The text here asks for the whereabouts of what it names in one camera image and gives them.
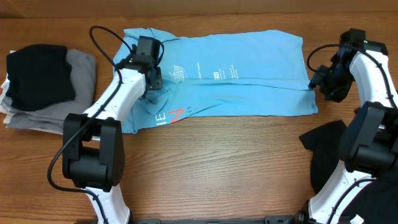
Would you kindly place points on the folded grey garment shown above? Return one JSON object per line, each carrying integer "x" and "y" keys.
{"x": 50, "y": 119}

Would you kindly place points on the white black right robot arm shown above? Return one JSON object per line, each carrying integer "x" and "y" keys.
{"x": 368, "y": 147}

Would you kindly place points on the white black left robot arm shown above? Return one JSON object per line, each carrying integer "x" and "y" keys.
{"x": 93, "y": 157}

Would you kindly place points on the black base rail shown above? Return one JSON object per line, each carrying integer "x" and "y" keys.
{"x": 300, "y": 218}

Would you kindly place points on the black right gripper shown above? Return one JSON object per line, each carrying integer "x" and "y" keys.
{"x": 318, "y": 81}

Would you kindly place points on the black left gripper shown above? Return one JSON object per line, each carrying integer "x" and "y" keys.
{"x": 158, "y": 81}

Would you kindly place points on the light blue t-shirt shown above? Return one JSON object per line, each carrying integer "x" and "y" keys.
{"x": 247, "y": 74}

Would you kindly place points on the folded black garment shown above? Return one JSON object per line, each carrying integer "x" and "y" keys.
{"x": 39, "y": 76}

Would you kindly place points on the black shirt pile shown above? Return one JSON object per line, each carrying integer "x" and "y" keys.
{"x": 323, "y": 141}

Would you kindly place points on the folded white garment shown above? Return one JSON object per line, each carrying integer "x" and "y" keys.
{"x": 6, "y": 101}

